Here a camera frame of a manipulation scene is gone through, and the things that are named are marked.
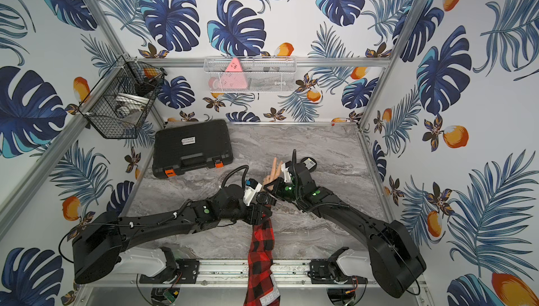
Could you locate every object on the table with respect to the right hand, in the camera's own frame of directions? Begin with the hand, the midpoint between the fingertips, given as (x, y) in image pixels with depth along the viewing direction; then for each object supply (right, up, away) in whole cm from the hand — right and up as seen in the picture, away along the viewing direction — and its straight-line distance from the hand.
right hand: (265, 186), depth 81 cm
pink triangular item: (-14, +45, +9) cm, 48 cm away
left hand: (+1, -7, -6) cm, 9 cm away
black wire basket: (-59, +32, +3) cm, 67 cm away
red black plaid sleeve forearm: (-1, -30, -13) cm, 33 cm away
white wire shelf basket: (-7, +48, +11) cm, 50 cm away
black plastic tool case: (-38, +15, +22) cm, 47 cm away
